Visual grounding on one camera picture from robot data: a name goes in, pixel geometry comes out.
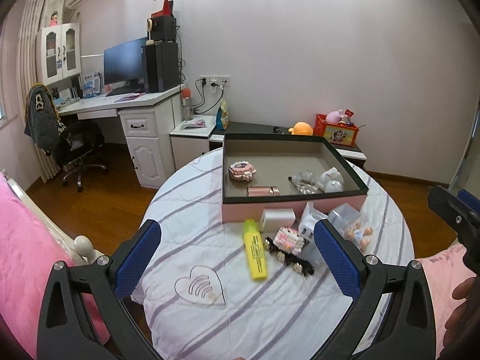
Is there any small baby doll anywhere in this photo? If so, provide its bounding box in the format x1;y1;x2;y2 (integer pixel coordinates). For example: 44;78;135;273
343;219;374;253

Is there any clear plastic case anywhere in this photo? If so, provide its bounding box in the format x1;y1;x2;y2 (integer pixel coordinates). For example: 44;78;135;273
328;203;360;234

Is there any black flower hair clip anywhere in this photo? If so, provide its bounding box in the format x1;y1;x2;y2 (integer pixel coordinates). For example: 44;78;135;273
264;237;315;276

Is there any white usb charger cup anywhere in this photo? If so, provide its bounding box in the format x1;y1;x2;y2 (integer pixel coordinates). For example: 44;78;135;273
298;202;328;242

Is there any white rectangular charger box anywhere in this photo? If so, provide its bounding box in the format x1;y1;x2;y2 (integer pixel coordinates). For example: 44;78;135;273
259;209;296;233

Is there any yellow highlighter marker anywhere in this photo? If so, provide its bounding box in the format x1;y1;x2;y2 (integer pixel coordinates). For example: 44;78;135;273
243;219;268;281

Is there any person hand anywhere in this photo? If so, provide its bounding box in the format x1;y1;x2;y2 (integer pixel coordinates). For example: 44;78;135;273
442;277;476;346

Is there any pink pillow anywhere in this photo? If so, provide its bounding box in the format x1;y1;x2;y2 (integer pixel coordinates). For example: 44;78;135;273
419;242;475;358

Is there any pink bed blanket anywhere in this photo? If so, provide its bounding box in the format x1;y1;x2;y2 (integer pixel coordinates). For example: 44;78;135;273
0;177;87;359

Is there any white plush figure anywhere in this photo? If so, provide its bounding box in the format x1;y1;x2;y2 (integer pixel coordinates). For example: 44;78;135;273
316;167;344;194

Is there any striped white table cloth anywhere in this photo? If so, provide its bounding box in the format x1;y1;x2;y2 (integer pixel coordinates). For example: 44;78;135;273
131;147;416;360

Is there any red toy crate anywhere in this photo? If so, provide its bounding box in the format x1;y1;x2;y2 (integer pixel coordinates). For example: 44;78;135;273
313;114;359;147

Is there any pink pig plush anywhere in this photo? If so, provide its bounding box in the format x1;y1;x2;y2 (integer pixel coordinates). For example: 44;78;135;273
325;110;344;125

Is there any orange plush toy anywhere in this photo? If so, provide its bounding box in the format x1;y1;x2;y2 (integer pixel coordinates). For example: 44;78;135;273
288;122;313;136

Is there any black office chair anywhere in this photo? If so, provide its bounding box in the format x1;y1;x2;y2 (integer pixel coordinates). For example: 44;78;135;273
54;119;107;193

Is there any pink black storage box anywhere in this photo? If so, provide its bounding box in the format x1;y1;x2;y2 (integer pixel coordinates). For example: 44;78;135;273
221;135;368;223

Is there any rose gold power bank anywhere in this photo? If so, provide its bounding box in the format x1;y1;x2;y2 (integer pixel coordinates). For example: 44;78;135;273
247;186;281;197

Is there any grey jacket on chair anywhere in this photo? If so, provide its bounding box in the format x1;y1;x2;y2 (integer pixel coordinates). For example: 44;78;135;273
24;84;61;154

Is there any white computer desk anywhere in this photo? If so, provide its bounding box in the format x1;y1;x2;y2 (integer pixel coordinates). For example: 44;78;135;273
59;86;182;189

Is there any white low side cabinet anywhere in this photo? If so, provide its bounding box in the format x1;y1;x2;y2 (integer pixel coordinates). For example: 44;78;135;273
169;114;367;172

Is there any snack bag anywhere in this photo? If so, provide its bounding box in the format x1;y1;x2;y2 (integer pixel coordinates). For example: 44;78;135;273
216;99;230;131

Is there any water bottle orange cap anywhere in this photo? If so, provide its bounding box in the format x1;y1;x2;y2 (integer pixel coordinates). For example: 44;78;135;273
181;88;193;120

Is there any black computer monitor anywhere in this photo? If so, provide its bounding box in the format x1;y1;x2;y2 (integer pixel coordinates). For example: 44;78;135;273
103;37;146;96

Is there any white glass door cabinet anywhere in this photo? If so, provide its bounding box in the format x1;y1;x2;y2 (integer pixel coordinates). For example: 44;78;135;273
36;23;81;86

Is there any black computer tower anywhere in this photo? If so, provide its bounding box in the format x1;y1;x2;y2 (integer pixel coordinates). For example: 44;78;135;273
142;41;180;93

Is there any pink doll on cabinet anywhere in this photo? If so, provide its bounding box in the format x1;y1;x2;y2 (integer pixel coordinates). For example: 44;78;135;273
49;10;59;27

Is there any black speaker box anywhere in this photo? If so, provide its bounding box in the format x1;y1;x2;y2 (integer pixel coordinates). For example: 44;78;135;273
149;16;176;41

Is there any white bed post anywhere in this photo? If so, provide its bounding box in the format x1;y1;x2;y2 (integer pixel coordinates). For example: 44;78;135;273
73;235;102;264

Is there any white wall socket strip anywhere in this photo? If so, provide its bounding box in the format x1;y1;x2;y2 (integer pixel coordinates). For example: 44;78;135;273
199;76;231;87

